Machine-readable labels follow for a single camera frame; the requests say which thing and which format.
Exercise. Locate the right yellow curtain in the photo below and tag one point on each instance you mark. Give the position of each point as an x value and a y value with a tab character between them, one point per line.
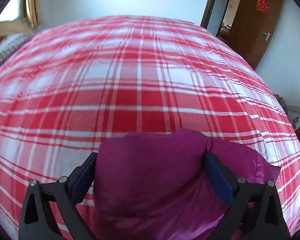
34	14

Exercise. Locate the brown wooden door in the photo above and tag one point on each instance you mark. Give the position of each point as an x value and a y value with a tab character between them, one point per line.
246	37

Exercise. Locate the red white plaid bedsheet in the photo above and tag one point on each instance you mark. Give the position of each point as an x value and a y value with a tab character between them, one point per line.
73	86

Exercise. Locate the magenta puffer jacket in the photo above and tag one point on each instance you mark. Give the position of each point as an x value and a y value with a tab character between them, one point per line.
153	186

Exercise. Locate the silver door handle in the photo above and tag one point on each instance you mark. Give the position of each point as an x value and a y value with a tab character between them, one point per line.
266	35

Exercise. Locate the striped grey pillow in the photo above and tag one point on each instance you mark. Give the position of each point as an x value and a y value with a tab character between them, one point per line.
11	43

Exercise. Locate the window with frame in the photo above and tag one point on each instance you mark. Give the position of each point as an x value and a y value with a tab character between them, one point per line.
15	9

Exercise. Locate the red paper door decoration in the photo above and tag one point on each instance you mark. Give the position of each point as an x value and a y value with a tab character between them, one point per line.
262	6

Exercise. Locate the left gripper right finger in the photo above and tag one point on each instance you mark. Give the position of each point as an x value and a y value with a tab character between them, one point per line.
254	209

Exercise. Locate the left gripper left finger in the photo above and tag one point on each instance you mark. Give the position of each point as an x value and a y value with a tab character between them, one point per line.
37	220

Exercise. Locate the cream wooden headboard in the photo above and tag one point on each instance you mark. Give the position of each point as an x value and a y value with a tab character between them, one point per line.
15	26

